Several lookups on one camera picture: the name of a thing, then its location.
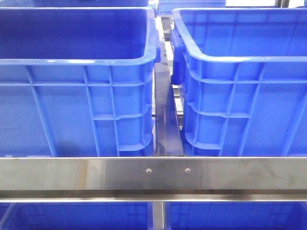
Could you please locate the left blue plastic bin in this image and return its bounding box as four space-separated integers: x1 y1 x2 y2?
0 7 160 157

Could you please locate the blue plastic bin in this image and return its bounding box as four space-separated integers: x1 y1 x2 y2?
171 8 307 157
0 7 160 157

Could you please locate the right blue plastic bin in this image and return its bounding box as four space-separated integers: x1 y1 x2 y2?
171 8 307 157

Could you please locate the lower right blue bin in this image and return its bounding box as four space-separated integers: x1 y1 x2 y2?
166 202 307 230

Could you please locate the lower left blue bin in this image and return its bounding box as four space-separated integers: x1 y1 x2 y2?
0 202 153 230

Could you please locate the rear right blue bin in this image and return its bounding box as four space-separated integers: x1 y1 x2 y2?
157 0 226 16

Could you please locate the rear left blue bin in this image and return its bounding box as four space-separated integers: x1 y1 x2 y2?
33 0 156 8

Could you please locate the steel centre divider rail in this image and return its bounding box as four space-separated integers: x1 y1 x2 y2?
154 62 184 156

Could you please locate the left rail screw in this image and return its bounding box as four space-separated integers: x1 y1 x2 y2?
146 168 152 174

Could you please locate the steel rack front rail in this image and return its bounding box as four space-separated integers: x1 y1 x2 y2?
0 156 307 202

